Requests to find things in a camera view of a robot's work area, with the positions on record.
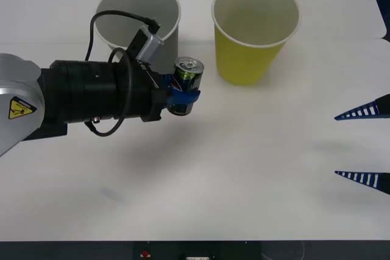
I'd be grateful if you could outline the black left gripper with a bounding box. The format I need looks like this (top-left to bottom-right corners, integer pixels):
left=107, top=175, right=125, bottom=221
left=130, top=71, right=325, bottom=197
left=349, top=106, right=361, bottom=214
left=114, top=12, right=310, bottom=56
left=115, top=58, right=202, bottom=122

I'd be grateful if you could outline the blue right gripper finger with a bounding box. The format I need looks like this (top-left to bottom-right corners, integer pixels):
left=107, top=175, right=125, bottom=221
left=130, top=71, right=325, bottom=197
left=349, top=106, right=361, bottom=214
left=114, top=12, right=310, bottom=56
left=334, top=170, right=390, bottom=196
left=333, top=93, right=390, bottom=121

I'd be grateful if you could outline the small drink can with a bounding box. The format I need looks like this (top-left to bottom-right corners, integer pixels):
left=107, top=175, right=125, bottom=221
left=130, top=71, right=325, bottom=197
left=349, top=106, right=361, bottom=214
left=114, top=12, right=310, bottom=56
left=168, top=56, right=205, bottom=117

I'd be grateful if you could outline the yellow-green plastic waste bin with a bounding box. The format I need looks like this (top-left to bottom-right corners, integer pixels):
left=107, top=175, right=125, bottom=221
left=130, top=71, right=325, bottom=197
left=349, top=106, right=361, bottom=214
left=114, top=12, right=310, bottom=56
left=211, top=0, right=301, bottom=86

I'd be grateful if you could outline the grey plastic waste bin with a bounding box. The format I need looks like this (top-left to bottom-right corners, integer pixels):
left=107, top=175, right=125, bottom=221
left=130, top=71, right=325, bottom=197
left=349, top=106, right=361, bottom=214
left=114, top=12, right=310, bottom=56
left=93, top=0, right=182, bottom=74

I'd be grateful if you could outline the dark robot torso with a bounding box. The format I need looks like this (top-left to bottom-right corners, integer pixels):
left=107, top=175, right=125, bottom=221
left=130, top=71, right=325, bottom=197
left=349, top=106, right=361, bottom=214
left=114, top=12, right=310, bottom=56
left=133, top=241, right=263, bottom=260

